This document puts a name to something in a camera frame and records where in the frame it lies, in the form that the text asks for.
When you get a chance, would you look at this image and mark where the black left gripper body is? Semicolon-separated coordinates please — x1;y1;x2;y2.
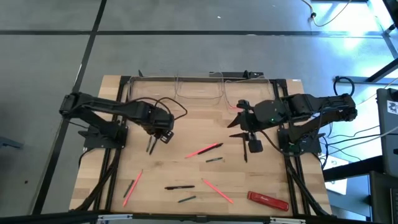
139;104;175;137

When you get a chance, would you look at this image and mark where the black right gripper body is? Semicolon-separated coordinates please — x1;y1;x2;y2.
241;98;289;131

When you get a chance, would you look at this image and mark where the red stapler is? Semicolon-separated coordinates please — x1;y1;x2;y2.
246;190;290;212

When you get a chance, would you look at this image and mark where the black crossbar with silver brackets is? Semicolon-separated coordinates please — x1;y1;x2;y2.
0;210;398;224

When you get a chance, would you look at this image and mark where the white paper sheet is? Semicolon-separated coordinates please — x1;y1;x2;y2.
323;154;348;195

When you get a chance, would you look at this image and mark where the black metal beam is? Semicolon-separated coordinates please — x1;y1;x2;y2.
322;154;384;182

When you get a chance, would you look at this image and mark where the grey equipment cart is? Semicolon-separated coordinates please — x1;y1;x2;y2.
376;88;398;178

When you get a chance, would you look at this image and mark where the grey floor object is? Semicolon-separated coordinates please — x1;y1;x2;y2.
0;136;24;150

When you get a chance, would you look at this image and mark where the dark cabinet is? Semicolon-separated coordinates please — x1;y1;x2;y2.
369;170;398;224

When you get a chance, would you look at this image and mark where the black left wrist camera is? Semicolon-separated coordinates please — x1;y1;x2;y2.
160;130;175;144

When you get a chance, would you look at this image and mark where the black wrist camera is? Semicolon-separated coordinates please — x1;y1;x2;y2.
248;132;264;154
160;130;175;144

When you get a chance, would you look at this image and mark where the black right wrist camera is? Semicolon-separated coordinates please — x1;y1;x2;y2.
248;132;264;154

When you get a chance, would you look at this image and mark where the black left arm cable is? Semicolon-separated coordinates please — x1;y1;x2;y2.
127;96;188;121

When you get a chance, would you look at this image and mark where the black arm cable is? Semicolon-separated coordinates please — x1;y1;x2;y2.
127;96;188;121
259;129;312;156

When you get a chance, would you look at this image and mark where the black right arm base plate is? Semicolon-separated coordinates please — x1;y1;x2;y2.
277;127;326;155

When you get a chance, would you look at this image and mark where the black aluminium table frame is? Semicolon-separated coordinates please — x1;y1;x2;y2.
93;74;315;218

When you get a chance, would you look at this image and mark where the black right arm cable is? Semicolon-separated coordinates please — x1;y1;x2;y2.
259;129;312;156

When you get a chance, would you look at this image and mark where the black bracket bar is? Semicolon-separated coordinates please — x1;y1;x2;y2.
209;70;264;79

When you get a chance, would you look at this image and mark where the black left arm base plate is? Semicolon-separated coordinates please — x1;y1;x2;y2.
77;124;129;149

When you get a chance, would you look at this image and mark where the black cable bundle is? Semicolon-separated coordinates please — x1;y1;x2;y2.
285;155;330;217
74;149;121;212

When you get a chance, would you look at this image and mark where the black coiled cable loop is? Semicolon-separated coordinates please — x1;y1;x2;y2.
333;76;356;97

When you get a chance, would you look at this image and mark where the cream floor cable with plug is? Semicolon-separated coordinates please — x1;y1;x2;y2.
300;0;354;28

